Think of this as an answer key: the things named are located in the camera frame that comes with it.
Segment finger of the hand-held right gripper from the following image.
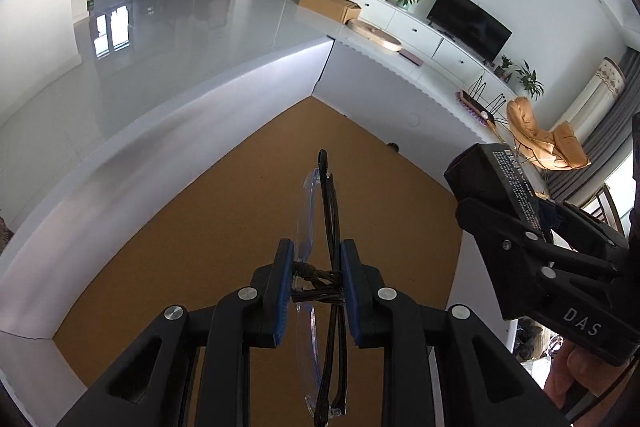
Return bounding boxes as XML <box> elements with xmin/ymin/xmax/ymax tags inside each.
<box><xmin>455</xmin><ymin>198</ymin><xmax>617</xmax><ymax>321</ymax></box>
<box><xmin>547</xmin><ymin>201</ymin><xmax>631</xmax><ymax>254</ymax></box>

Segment slatted wooden chair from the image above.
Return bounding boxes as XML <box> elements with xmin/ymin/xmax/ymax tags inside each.
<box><xmin>582</xmin><ymin>184</ymin><xmax>622</xmax><ymax>228</ymax></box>

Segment brown cardboard shipping box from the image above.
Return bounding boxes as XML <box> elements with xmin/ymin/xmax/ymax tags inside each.
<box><xmin>298</xmin><ymin>0</ymin><xmax>362</xmax><ymax>25</ymax></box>

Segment orange butterfly chair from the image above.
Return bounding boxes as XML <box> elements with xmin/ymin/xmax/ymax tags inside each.
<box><xmin>506</xmin><ymin>96</ymin><xmax>592</xmax><ymax>170</ymax></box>

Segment long white TV cabinet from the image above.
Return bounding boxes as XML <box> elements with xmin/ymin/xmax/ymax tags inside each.
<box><xmin>345</xmin><ymin>0</ymin><xmax>526</xmax><ymax>118</ymax></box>

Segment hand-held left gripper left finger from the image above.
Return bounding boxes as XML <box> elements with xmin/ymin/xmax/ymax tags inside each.
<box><xmin>55</xmin><ymin>238</ymin><xmax>296</xmax><ymax>427</ymax></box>

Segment person's right hand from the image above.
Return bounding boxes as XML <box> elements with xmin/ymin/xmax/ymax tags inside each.
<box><xmin>542</xmin><ymin>343</ymin><xmax>626</xmax><ymax>420</ymax></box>

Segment white cardboard box container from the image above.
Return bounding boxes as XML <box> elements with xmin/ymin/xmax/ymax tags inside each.
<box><xmin>0</xmin><ymin>34</ymin><xmax>521</xmax><ymax>427</ymax></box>

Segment grey curtain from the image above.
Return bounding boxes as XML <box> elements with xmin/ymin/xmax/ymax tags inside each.
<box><xmin>542</xmin><ymin>47</ymin><xmax>640</xmax><ymax>208</ymax></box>

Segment floor-standing air conditioner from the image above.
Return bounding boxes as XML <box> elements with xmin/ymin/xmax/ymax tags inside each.
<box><xmin>562</xmin><ymin>57</ymin><xmax>627</xmax><ymax>132</ymax></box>

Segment black printed product carton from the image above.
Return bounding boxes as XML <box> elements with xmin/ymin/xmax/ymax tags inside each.
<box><xmin>444</xmin><ymin>143</ymin><xmax>551</xmax><ymax>238</ymax></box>

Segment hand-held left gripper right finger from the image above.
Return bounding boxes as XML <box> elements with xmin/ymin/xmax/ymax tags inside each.
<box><xmin>340</xmin><ymin>239</ymin><xmax>571</xmax><ymax>427</ymax></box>

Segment broad-leaf potted plant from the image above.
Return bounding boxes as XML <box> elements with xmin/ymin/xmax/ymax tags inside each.
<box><xmin>515</xmin><ymin>59</ymin><xmax>545</xmax><ymax>100</ymax></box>

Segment clear-lens black-frame glasses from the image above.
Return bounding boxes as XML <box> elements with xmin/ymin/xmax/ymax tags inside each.
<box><xmin>294</xmin><ymin>149</ymin><xmax>351</xmax><ymax>424</ymax></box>

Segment hairpin-leg bench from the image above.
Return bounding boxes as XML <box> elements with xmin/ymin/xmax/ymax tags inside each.
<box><xmin>455</xmin><ymin>77</ymin><xmax>506</xmax><ymax>125</ymax></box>

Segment round wooden tray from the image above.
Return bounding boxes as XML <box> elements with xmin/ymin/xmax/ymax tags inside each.
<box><xmin>347</xmin><ymin>19</ymin><xmax>403</xmax><ymax>54</ymax></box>

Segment floral seat cushion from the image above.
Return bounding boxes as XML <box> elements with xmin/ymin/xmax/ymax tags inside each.
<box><xmin>0</xmin><ymin>214</ymin><xmax>15</xmax><ymax>258</ymax></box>

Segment black flat television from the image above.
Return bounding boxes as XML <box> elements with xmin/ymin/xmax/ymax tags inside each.
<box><xmin>426</xmin><ymin>0</ymin><xmax>513</xmax><ymax>62</ymax></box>

